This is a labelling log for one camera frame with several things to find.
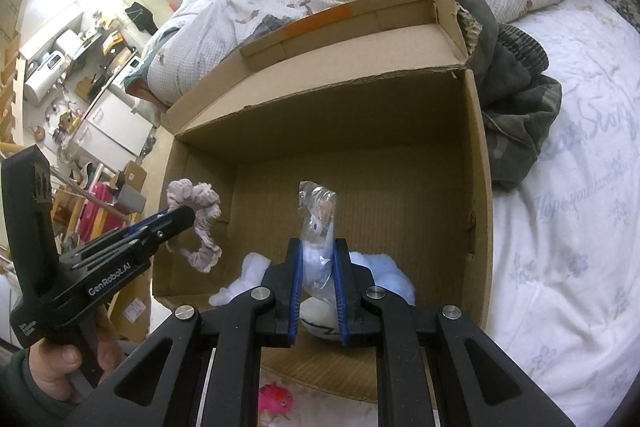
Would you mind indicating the person's left hand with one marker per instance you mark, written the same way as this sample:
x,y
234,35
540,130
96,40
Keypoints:
x,y
52,367

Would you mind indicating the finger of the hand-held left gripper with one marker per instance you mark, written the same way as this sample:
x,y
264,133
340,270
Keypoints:
x,y
172,222
142,223

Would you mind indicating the brown cardboard box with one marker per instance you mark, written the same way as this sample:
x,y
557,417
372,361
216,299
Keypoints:
x,y
350,132

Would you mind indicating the black hanging garment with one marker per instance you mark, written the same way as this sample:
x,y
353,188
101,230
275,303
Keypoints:
x,y
141,18

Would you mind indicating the small cardboard box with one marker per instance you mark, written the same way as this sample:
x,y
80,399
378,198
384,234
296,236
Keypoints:
x,y
131,184

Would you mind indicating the pink toy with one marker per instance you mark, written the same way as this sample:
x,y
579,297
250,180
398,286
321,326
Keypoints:
x,y
275,397

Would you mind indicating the white plush toy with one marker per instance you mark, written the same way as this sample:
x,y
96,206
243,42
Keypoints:
x,y
320,227

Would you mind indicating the white cabinet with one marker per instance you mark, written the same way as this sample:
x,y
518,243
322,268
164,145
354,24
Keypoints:
x,y
112,122

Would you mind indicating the light blue fluffy plush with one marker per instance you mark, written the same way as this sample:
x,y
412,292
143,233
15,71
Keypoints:
x,y
385,277

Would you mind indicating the pink suitcase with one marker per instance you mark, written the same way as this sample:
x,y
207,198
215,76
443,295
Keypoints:
x,y
95,209

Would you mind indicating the white rice cooker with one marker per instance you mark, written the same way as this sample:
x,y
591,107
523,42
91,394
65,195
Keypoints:
x,y
42,77

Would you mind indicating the pink scrunchie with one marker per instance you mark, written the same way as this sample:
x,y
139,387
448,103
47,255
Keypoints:
x,y
200,194

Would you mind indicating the white printed bed sheet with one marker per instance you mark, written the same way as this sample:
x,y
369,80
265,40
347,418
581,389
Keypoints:
x,y
575,217

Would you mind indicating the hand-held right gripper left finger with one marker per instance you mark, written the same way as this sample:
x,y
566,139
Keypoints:
x,y
295,297

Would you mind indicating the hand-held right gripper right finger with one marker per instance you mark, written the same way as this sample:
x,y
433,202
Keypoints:
x,y
341,302

